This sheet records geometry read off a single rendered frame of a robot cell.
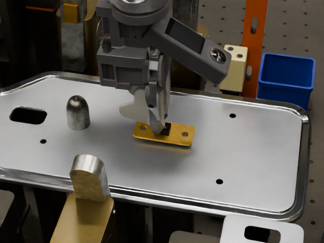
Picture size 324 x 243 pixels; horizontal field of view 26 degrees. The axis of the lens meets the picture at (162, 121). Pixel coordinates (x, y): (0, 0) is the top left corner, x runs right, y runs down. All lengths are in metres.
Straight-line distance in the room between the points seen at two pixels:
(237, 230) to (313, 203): 0.46
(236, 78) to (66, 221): 0.35
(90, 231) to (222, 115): 0.30
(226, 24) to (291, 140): 0.75
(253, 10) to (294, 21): 0.73
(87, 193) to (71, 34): 0.34
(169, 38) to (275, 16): 0.92
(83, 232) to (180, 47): 0.25
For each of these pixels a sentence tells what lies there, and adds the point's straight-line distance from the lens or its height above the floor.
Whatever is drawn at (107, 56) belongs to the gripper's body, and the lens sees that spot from 0.87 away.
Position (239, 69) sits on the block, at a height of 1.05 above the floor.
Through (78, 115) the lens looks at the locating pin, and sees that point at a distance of 0.99.
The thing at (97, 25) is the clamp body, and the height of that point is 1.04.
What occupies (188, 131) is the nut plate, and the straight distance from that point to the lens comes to 0.99.
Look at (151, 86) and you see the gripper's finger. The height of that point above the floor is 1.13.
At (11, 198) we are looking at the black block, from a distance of 0.95.
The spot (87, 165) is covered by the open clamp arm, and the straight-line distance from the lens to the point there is 0.80.
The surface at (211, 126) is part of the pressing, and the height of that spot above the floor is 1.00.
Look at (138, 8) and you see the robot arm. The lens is 0.82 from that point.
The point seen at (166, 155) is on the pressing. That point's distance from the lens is 0.97.
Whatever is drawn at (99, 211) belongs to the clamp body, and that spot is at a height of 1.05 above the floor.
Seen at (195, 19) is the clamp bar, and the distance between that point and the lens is 1.02.
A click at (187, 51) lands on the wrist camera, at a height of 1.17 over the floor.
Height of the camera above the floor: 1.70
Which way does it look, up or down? 44 degrees down
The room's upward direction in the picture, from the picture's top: straight up
